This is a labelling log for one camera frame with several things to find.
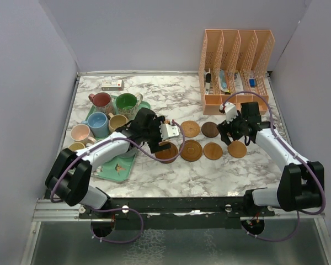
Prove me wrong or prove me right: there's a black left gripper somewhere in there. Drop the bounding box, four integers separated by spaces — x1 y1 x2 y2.
142 116 171 153

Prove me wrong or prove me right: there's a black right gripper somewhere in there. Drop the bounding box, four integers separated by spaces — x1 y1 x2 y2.
217 110 248 145

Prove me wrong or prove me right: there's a dark walnut coaster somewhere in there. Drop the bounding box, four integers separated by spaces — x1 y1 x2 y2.
201 121 219 138

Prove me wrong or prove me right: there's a brown ringed wooden coaster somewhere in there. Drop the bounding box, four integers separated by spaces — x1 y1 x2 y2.
154 141 178 160

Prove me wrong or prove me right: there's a light brown wooden coaster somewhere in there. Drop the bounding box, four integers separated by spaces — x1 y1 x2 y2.
227 141 247 158

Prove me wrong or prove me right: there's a grey mug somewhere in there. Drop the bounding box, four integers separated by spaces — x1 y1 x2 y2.
120 147 138 158

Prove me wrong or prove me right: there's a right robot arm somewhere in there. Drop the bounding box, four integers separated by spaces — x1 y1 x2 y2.
217 102 325 216

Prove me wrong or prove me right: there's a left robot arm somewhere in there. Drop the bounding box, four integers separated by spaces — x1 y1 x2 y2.
45 108 179 218

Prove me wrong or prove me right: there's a white printed packet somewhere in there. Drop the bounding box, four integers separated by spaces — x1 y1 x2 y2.
234 72 244 92

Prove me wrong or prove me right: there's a green floral mug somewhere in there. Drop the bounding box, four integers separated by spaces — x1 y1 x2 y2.
115 93 143 119

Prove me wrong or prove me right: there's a tan mug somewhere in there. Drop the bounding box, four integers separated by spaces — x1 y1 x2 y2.
108 113 129 133

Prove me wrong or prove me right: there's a white blue packet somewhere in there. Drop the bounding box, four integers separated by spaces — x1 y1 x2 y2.
218 69 230 94

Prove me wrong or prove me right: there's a black grey marker pen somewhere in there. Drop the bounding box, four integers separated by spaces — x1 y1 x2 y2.
205 72 211 94

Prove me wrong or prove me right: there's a green serving tray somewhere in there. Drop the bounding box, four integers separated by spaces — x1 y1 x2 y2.
85 96 151 182

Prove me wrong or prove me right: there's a peach plastic file organizer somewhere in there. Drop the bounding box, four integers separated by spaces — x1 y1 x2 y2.
198 29 275 115

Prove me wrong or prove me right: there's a blue mug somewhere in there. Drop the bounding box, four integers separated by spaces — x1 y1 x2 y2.
82 112 110 138

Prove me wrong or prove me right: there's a red floral mug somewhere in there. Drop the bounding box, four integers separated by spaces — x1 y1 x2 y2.
88 92 115 114

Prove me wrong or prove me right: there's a small white red box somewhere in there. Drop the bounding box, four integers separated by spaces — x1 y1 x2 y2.
101 79 124 91

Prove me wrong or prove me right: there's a pink mug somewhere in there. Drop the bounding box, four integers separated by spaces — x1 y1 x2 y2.
71 124 96 145

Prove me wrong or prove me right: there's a yellow mug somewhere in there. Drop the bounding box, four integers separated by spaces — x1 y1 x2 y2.
68 142 85 151

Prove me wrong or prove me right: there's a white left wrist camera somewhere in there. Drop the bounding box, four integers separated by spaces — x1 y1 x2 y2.
159 124 179 141

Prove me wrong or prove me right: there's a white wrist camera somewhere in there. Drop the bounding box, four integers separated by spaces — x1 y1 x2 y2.
159 124 179 141
219 102 238 123

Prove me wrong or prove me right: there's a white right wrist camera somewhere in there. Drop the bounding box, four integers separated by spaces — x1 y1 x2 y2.
219 102 238 123

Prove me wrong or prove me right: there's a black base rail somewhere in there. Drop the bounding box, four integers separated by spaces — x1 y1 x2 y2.
79 196 274 230

